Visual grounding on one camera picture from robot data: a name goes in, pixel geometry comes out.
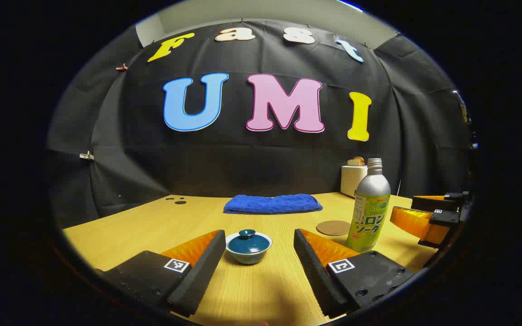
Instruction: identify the white toaster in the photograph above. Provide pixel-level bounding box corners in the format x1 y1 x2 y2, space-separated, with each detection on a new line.
340 165 369 198

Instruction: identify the white teal teacup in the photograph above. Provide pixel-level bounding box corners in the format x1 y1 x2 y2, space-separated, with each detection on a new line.
225 232 273 265

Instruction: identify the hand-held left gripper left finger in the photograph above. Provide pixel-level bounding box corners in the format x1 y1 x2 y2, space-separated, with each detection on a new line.
96 230 226 317

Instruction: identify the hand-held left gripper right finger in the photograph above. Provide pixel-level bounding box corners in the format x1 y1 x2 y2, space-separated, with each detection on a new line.
294 229 416 320

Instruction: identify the round cork coaster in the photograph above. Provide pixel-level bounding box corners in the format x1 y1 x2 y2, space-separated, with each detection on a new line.
316 220 351 236

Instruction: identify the silver green water bottle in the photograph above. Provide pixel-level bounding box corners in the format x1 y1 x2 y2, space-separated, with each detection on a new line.
345 158 392 253

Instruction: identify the blue folded towel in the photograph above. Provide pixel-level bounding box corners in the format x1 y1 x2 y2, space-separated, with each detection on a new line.
223 194 324 215

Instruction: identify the grey mounted device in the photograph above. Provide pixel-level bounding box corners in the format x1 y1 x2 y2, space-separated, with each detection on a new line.
453 90 469 124

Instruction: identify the teal teacup lid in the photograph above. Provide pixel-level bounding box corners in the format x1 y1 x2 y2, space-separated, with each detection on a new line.
228 229 271 255

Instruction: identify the black backdrop cloth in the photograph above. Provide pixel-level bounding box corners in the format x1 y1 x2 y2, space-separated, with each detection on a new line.
46 18 474 227

